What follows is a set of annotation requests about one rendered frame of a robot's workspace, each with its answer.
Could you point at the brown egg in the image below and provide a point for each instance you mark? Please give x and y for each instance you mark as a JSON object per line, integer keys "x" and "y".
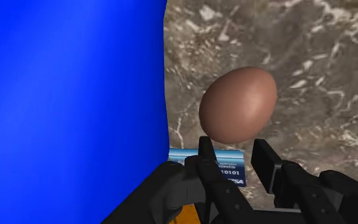
{"x": 238, "y": 104}

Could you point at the orange flat object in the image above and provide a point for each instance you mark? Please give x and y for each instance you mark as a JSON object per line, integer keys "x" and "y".
{"x": 188, "y": 214}

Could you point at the blue payment card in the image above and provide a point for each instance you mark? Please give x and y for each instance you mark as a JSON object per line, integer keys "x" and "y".
{"x": 228, "y": 169}

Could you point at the large blue rounded object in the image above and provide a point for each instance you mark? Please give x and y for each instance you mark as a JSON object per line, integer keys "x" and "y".
{"x": 73, "y": 105}

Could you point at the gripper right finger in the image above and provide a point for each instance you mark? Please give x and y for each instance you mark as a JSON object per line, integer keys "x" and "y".
{"x": 302, "y": 186}

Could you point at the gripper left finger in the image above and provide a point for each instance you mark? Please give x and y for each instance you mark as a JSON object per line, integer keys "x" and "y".
{"x": 203, "y": 183}

